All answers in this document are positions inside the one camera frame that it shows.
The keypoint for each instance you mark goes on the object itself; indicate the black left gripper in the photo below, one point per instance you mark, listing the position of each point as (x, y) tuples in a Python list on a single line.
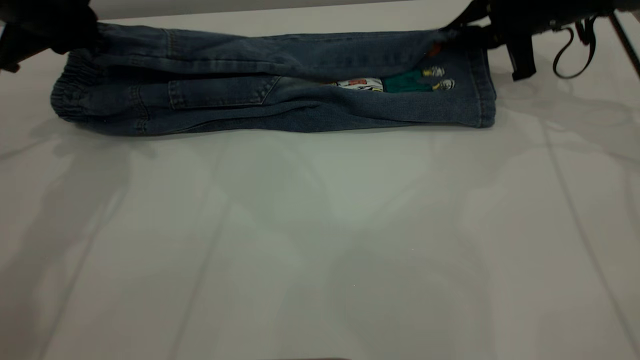
[(30, 30)]

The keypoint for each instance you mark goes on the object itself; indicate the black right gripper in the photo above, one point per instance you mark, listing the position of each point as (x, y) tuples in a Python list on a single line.
[(515, 22)]

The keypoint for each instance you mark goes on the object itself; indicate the blue denim kids jeans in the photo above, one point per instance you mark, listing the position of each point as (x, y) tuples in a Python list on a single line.
[(300, 65)]

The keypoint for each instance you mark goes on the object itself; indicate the thin black rod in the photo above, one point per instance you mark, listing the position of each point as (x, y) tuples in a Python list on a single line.
[(625, 42)]

